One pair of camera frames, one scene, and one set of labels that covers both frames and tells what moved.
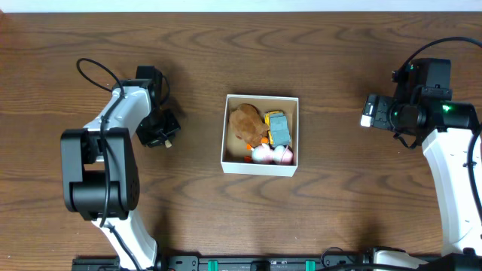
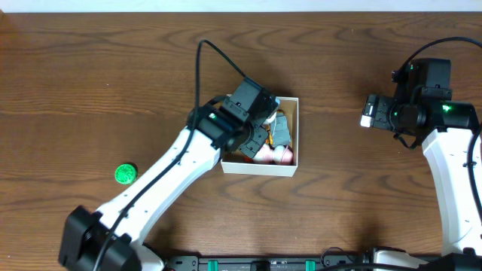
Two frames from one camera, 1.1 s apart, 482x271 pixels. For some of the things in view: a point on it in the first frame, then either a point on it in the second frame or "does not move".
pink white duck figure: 280,154 does not move
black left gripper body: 159,129 to 254,139
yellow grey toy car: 278,128 does not move
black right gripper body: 399,115 does not move
